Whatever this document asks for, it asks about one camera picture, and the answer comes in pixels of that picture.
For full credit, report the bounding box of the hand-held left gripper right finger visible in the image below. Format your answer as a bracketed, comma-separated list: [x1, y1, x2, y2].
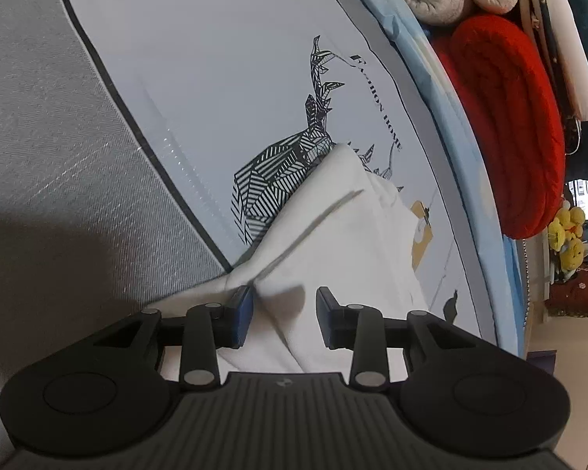
[315, 286, 482, 392]

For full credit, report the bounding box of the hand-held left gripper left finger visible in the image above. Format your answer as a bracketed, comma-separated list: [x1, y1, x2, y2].
[91, 285, 254, 391]

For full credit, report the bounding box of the white long-sleeve shirt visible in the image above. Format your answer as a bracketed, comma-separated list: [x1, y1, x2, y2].
[152, 143, 431, 385]

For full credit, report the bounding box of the light blue bed sheet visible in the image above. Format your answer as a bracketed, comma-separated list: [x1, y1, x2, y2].
[330, 0, 528, 359]

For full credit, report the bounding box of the purple box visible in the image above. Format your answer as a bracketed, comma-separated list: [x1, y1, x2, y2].
[525, 350, 557, 379]

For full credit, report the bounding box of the deer printed bed sheet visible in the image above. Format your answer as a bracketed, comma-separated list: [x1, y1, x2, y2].
[46, 0, 501, 344]

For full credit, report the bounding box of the yellow plush toy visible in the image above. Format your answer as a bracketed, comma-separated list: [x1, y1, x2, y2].
[548, 206, 587, 251]
[561, 238, 588, 283]

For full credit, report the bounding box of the grey mattress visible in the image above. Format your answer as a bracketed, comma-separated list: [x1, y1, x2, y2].
[0, 0, 237, 470]

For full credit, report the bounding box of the red folded blanket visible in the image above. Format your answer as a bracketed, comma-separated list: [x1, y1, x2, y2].
[430, 14, 567, 240]

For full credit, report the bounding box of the window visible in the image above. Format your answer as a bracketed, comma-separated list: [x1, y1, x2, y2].
[566, 179, 588, 221]

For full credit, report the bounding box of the dark dotted folded cloth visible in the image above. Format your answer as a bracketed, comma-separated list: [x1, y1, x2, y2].
[519, 0, 585, 157]

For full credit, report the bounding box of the white folded sheet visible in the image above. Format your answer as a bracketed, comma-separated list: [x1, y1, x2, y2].
[534, 0, 588, 123]

